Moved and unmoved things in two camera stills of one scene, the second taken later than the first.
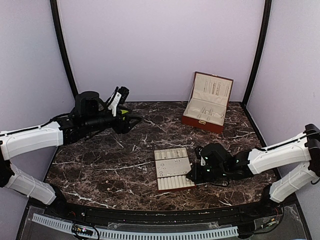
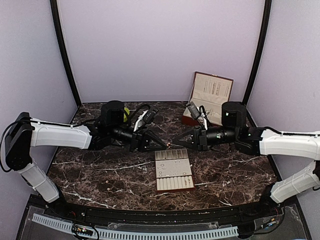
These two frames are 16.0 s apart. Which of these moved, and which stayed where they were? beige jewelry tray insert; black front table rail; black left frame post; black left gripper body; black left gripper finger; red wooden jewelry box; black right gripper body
Moved: black right gripper body; black left gripper body; black left gripper finger
Stayed: beige jewelry tray insert; black left frame post; black front table rail; red wooden jewelry box
